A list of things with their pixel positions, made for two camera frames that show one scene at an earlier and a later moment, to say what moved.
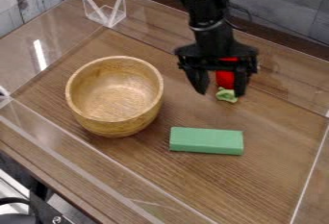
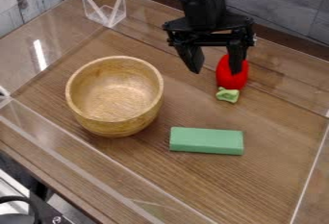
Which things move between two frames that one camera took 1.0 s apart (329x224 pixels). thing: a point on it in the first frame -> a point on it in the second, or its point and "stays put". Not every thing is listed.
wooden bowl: [114, 94] stays put
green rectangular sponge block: [211, 140] stays put
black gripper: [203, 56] -> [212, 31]
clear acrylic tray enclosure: [100, 115] stays put
